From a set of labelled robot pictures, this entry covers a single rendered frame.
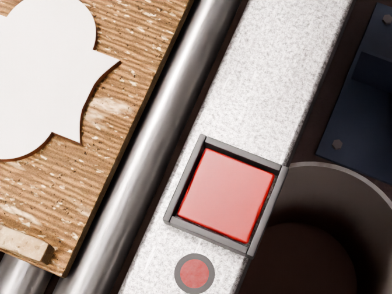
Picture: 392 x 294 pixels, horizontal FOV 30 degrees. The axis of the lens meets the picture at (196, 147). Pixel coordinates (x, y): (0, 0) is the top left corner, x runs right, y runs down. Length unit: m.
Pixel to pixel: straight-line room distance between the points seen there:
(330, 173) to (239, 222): 0.63
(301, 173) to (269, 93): 0.59
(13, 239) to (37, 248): 0.02
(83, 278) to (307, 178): 0.70
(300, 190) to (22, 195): 0.77
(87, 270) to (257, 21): 0.25
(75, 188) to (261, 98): 0.17
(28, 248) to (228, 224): 0.15
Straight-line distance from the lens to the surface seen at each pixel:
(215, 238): 0.56
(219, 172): 0.58
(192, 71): 0.62
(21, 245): 0.55
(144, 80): 0.60
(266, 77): 0.62
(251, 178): 0.58
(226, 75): 0.62
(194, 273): 0.58
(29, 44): 0.62
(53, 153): 0.59
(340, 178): 1.20
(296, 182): 1.24
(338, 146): 1.55
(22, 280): 0.60
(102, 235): 0.59
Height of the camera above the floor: 1.49
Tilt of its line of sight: 73 degrees down
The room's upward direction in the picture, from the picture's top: 11 degrees counter-clockwise
